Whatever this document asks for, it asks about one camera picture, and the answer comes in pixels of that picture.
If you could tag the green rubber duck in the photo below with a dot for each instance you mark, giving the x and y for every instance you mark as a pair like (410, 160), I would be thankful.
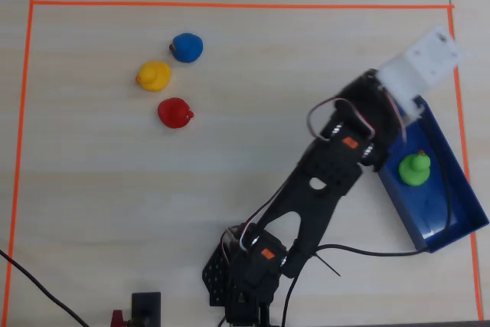
(414, 170)

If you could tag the red rubber duck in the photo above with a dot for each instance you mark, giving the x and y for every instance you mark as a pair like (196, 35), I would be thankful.
(174, 113)

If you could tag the black table clamp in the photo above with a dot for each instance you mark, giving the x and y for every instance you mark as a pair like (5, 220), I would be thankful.
(146, 308)

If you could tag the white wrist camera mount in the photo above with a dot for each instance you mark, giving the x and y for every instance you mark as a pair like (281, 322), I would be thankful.
(428, 59)

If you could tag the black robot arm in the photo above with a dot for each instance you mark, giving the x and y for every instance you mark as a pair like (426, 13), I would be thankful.
(306, 204)

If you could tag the blue rubber duck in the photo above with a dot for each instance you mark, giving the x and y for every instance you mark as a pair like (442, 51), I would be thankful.
(187, 47)

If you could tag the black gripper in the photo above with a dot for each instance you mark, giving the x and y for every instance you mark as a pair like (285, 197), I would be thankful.
(411, 103)

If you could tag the orange tape strip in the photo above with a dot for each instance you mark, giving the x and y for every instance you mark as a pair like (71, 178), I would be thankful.
(465, 158)
(21, 131)
(229, 5)

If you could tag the yellow rubber duck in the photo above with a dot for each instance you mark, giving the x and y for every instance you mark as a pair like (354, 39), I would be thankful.
(155, 76)

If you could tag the blue plastic box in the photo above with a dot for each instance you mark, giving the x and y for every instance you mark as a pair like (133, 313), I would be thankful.
(432, 220)

